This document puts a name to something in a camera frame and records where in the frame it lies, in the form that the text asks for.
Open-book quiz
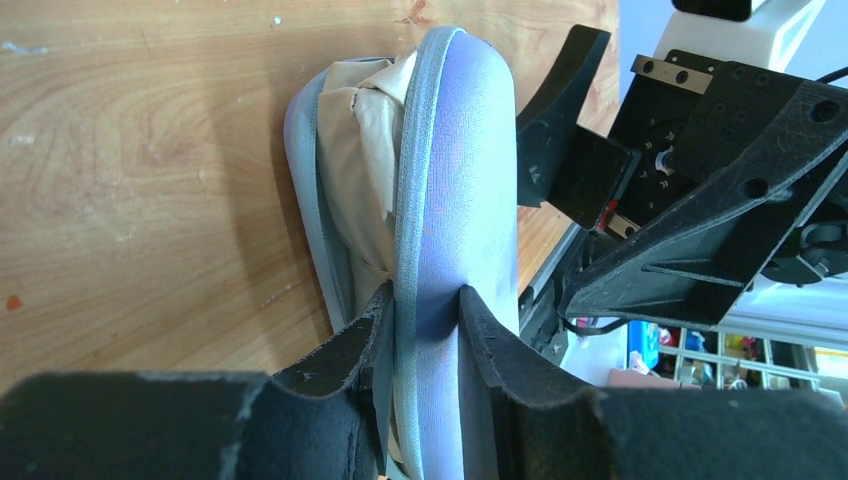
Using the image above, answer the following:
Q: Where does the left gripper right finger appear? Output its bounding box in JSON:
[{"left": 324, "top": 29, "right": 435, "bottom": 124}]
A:
[{"left": 458, "top": 286, "right": 847, "bottom": 479}]

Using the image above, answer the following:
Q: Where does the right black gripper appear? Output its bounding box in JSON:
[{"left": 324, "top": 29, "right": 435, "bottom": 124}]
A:
[{"left": 516, "top": 25, "right": 847, "bottom": 326}]

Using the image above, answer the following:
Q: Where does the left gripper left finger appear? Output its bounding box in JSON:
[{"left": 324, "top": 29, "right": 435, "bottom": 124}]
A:
[{"left": 1, "top": 284, "right": 394, "bottom": 479}]

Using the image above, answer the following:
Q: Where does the grey glasses case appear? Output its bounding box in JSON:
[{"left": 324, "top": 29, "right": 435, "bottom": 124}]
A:
[{"left": 284, "top": 27, "right": 519, "bottom": 479}]

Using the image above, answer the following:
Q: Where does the beige folding umbrella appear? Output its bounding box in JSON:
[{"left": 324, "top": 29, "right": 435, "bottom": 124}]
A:
[{"left": 317, "top": 52, "right": 417, "bottom": 296}]

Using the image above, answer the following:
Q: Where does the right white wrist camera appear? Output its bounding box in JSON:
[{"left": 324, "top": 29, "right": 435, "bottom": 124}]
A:
[{"left": 654, "top": 0, "right": 825, "bottom": 72}]

